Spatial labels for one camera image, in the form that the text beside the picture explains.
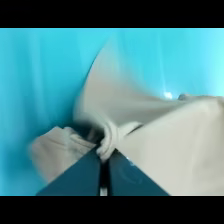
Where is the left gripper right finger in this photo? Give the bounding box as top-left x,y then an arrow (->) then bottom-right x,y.
108,148 -> 170,196

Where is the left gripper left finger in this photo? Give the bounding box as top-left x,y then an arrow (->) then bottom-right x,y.
36,147 -> 102,196

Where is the beige T-shirt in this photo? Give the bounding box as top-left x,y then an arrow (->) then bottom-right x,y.
28,33 -> 224,196

